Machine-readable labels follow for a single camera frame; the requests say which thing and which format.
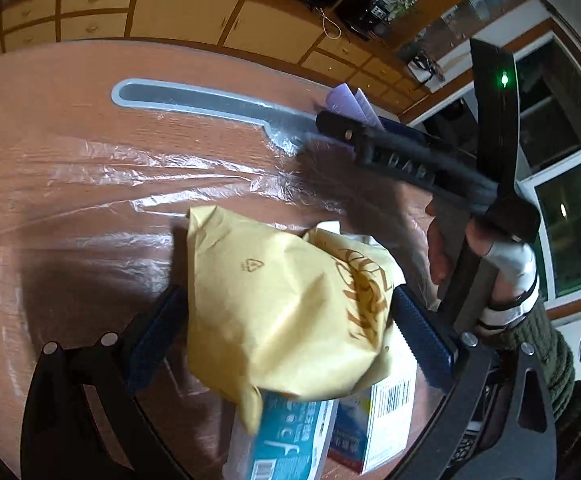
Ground purple hair roller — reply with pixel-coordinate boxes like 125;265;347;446
325;84;383;129

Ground green sweater forearm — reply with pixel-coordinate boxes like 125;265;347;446
476;278;581;479

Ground blue white carton box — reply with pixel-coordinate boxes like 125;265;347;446
328;325;417;474

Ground yellow paper bag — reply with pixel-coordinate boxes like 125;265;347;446
186;206;405;434

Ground white blue medicine box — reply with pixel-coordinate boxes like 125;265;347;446
222;392;338;480

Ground grey table edge trim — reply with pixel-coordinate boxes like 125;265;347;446
112;78;319;155

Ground wooden tv cabinet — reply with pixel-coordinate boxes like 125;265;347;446
0;0;430;116

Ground person's right hand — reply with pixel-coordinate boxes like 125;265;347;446
426;198;540;336

